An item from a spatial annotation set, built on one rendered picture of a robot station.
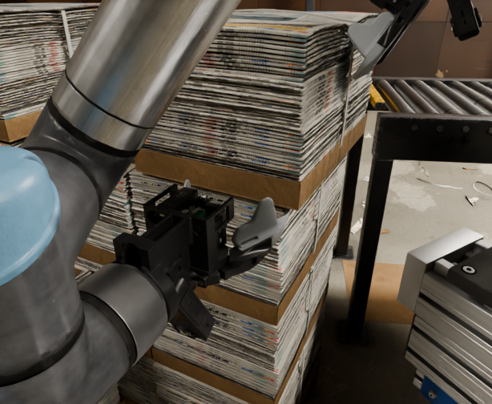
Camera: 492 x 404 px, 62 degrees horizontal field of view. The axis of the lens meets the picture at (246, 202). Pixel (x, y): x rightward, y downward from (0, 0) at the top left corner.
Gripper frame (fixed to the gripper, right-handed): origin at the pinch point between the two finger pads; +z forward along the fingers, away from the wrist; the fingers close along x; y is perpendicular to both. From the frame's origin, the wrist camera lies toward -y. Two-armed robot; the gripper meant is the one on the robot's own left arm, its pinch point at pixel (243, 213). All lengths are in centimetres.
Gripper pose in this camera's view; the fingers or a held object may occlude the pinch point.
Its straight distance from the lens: 51.4
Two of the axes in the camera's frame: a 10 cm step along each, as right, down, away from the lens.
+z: 4.5, -4.2, 7.9
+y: 0.0, -8.8, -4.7
